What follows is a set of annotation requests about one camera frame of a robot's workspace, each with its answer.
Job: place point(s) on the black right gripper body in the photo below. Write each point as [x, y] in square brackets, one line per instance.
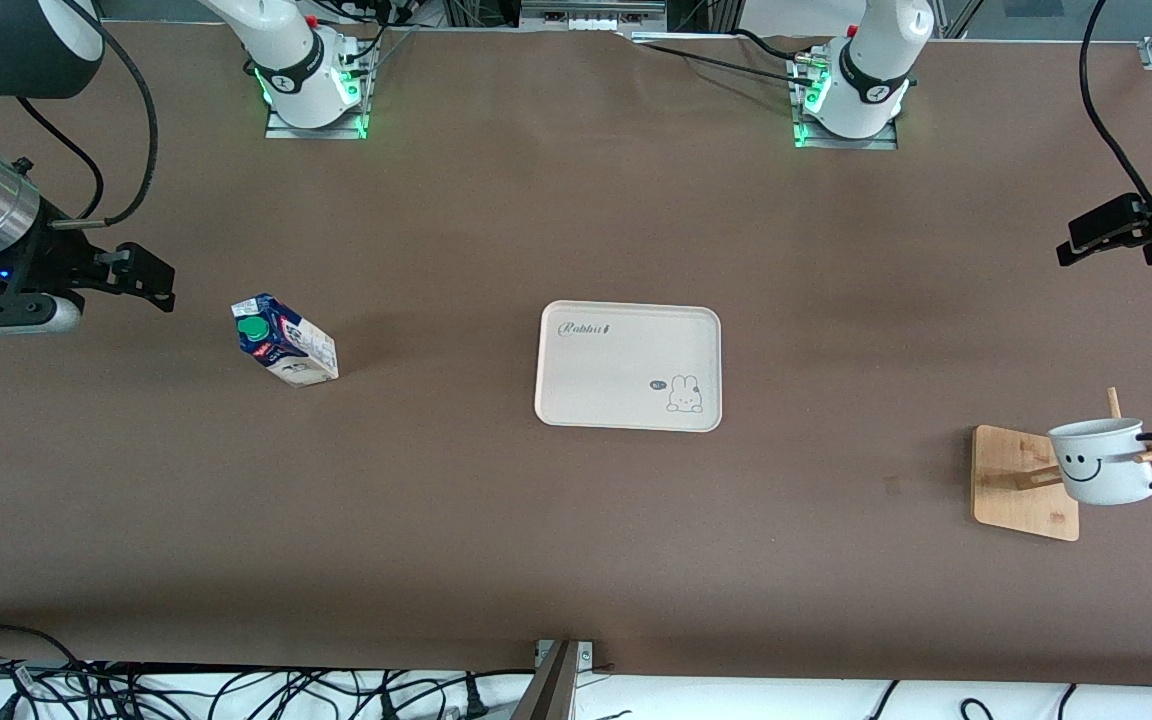
[33, 256]

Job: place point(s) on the blue white milk carton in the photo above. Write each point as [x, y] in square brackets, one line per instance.
[286, 345]

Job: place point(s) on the white smiley face mug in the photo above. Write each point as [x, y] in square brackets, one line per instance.
[1101, 470]

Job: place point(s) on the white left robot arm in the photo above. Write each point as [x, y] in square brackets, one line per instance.
[871, 60]

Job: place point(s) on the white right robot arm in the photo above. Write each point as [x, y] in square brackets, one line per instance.
[286, 50]

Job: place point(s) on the cream rabbit print tray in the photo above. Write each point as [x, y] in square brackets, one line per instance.
[626, 370]

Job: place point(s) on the wooden mug stand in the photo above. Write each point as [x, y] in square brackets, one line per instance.
[1021, 490]

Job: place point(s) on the grey power strip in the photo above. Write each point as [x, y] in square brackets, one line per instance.
[591, 20]

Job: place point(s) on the aluminium profile bar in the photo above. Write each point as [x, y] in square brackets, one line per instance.
[551, 690]

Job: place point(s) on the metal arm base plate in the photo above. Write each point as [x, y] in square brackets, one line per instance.
[281, 131]
[886, 143]

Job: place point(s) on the metal corner bracket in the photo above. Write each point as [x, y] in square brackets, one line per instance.
[586, 655]

